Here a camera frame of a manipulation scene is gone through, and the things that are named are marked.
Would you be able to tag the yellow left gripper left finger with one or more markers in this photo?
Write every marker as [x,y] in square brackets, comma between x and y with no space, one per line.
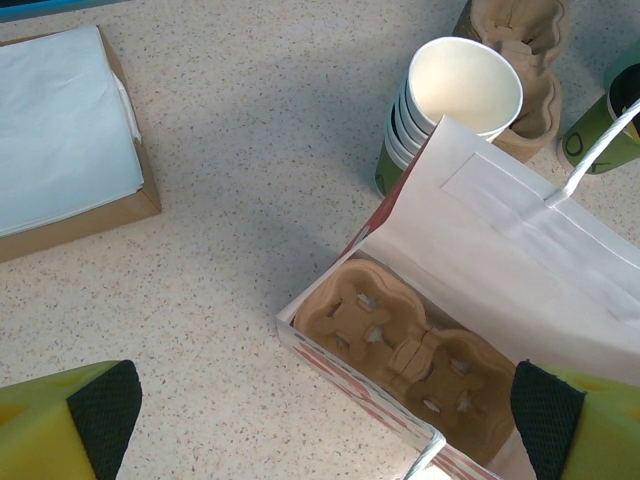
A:
[50,430]

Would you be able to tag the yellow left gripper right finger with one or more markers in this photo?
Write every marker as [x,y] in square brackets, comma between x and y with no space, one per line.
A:
[590,430]

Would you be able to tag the red white paper bag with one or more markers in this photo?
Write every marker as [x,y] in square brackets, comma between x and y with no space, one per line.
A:
[500,250]

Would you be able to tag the brown pulp cup carrier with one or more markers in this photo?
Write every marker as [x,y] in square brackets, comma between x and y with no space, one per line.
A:
[535,100]
[350,310]

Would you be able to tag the brown cardboard napkin box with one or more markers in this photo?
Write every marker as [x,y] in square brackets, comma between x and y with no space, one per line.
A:
[100,220]

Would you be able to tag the white napkin stack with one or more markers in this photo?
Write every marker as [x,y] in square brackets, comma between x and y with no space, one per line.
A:
[60,125]

